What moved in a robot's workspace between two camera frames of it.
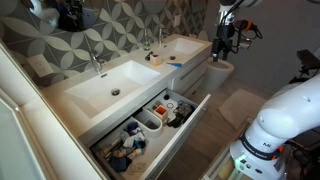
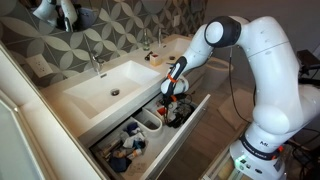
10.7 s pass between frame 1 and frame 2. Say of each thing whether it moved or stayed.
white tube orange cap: stayed
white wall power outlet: stayed
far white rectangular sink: stayed
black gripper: moved
